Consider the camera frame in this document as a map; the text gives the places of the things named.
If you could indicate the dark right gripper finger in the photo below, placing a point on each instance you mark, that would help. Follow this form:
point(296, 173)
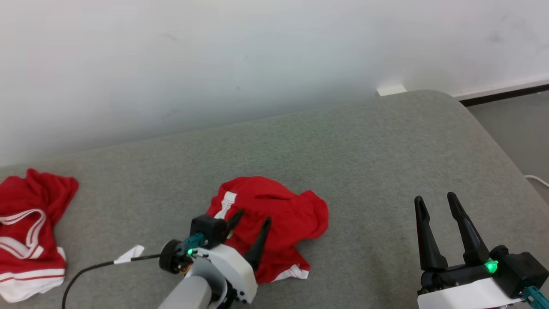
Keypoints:
point(472, 244)
point(429, 244)

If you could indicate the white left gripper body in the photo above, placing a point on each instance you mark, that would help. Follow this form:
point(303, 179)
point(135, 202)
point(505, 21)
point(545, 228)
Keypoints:
point(231, 266)

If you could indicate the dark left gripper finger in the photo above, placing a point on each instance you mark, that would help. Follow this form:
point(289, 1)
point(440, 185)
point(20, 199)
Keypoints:
point(260, 246)
point(235, 221)

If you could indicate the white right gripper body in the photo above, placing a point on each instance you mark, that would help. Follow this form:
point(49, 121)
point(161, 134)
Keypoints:
point(459, 296)

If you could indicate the red garment with number print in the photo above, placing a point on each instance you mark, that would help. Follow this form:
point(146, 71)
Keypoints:
point(291, 214)

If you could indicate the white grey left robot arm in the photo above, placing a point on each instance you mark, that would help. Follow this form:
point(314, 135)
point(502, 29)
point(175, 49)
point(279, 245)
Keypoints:
point(188, 296)

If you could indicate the red garment with white trim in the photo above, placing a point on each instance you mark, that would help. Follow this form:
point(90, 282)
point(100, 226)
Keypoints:
point(38, 193)

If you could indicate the small white box behind sofa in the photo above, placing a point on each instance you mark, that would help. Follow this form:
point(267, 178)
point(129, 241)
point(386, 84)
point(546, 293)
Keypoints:
point(391, 90)

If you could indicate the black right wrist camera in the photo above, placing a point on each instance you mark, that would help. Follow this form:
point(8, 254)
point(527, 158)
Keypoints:
point(523, 270)

